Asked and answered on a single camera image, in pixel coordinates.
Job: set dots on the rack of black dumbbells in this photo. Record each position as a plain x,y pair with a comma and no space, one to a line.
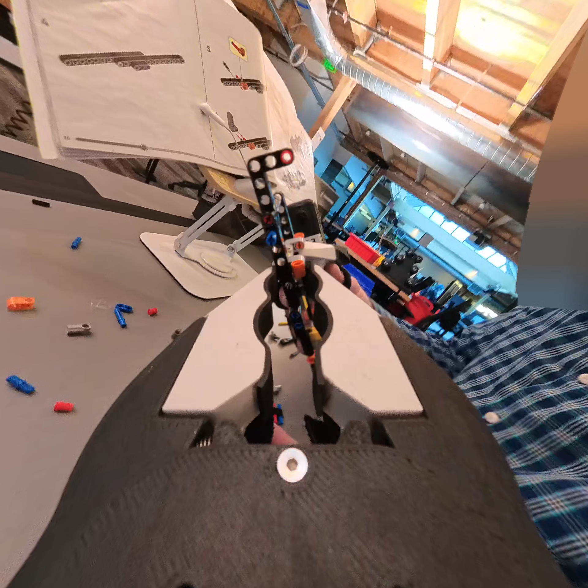
404,271

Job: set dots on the red lego pin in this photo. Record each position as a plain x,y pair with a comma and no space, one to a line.
63,406

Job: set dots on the blue lego liftarm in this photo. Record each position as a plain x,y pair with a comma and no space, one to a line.
123,307

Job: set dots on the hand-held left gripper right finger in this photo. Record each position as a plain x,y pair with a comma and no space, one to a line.
367,367

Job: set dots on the small clear plastic piece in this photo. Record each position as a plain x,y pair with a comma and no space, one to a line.
100,303

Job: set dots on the light grey lego connector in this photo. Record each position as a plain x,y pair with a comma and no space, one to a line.
79,329

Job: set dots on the red office chair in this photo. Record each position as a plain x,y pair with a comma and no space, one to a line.
418,307

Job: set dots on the black lego chassis assembly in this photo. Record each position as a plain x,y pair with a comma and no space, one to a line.
264,193

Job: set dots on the person's plaid shirt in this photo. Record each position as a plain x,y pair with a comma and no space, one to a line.
528,413

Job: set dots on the silver ventilation duct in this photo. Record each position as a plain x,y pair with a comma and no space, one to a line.
413,103

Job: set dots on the black office chair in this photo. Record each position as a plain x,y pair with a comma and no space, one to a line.
452,317

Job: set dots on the red storage bin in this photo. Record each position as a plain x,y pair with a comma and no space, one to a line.
363,246

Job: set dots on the orange lego connector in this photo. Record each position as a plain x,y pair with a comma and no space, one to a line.
20,303

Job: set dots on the long blue lego pin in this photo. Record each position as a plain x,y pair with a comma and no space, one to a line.
120,319

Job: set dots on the short blue lego pin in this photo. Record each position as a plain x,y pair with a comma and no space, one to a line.
20,385

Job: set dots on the white book stand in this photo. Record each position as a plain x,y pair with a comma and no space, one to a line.
206,266

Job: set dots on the lego instruction booklet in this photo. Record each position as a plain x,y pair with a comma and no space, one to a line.
128,92

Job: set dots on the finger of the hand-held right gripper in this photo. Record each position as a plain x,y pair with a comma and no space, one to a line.
321,251

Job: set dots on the person's right hand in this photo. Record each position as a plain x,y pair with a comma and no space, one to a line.
351,285

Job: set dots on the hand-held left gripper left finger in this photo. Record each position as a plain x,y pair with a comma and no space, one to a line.
216,367

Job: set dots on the page holder clip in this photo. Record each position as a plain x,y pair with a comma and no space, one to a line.
206,110

